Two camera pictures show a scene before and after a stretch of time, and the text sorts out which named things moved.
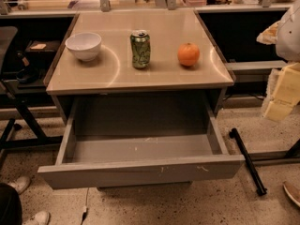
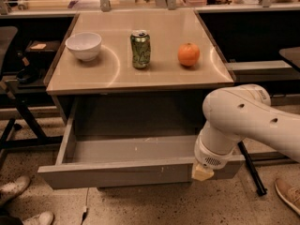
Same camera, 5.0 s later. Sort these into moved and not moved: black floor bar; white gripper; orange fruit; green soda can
Moved: white gripper
Not moved: green soda can; orange fruit; black floor bar
